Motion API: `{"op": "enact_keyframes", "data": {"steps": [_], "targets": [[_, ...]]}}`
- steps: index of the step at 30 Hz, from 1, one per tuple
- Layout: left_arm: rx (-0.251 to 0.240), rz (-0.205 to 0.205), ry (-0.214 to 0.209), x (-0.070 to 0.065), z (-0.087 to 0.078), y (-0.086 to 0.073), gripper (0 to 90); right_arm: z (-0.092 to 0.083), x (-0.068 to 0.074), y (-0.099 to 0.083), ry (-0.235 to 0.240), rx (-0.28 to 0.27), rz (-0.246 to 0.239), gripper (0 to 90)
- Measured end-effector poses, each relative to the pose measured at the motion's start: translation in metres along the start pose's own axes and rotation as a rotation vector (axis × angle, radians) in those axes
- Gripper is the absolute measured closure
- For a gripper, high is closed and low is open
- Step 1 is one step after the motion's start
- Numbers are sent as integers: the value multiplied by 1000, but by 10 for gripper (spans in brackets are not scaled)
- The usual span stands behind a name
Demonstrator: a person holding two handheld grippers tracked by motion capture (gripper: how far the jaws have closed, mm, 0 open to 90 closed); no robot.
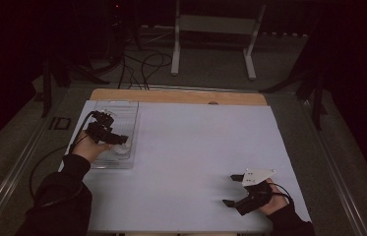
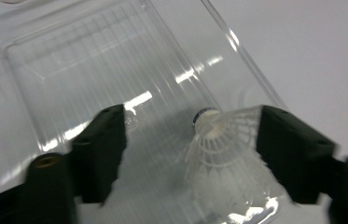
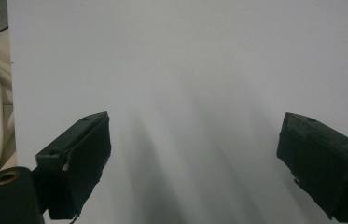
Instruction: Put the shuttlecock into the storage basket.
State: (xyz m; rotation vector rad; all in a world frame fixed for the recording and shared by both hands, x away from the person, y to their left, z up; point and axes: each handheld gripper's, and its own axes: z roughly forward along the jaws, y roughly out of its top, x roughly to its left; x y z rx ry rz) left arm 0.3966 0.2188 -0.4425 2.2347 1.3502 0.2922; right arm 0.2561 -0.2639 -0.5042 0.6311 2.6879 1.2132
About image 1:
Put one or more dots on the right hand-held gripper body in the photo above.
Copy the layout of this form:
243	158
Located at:
256	196

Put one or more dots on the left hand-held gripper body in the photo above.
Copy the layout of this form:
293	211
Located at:
99	132

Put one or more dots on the white feather shuttlecock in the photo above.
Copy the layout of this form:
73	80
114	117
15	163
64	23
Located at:
122	151

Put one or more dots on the clear plastic container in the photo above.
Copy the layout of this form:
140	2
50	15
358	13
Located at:
128	121

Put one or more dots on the person's left hand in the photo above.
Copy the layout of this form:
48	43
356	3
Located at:
87	149

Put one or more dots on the person's right hand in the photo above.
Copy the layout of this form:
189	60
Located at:
276	203

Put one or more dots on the white table cover sheet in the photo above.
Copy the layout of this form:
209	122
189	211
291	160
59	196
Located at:
187	164

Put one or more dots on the black metal stand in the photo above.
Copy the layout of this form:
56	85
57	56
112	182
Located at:
46	91
317	98

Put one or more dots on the white metal stand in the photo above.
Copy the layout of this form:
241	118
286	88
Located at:
175	49

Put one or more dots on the black rectangular floor frame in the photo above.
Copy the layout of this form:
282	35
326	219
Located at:
59	123

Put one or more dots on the grey metal floor rail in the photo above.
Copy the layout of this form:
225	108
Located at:
7	183
335	164

